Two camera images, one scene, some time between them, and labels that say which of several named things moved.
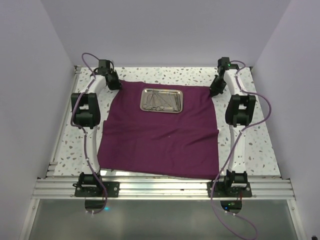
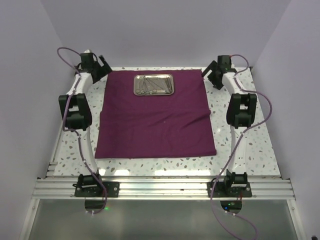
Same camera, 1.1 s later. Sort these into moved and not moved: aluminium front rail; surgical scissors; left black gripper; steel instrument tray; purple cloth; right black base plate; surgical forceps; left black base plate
Moved: purple cloth; steel instrument tray; surgical scissors; left black gripper; surgical forceps
Not moved: right black base plate; left black base plate; aluminium front rail
